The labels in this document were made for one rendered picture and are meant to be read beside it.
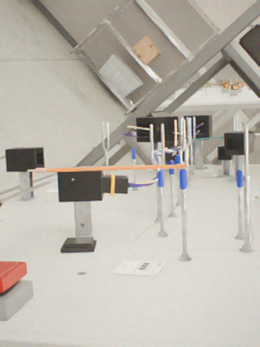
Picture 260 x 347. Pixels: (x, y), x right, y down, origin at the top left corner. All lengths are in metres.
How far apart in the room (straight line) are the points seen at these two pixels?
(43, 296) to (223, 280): 0.17
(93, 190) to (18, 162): 0.36
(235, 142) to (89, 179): 0.56
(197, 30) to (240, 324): 7.70
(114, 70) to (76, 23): 1.10
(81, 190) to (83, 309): 0.25
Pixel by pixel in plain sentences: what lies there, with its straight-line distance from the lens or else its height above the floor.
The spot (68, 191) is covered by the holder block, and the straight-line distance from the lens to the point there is 0.67.
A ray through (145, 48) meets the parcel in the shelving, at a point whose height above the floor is 0.85.
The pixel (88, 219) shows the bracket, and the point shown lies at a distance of 0.68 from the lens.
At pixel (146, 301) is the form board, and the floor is 1.19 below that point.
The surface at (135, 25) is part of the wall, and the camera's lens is 8.12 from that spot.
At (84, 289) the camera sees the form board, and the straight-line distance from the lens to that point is 0.50.
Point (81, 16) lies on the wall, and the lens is 8.28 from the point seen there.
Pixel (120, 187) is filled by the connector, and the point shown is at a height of 1.17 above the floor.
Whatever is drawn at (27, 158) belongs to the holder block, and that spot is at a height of 0.99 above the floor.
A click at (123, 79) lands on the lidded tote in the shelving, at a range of 7.62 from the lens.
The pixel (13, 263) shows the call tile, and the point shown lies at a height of 1.12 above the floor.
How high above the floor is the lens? 1.36
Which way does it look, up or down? 14 degrees down
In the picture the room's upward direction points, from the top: 49 degrees clockwise
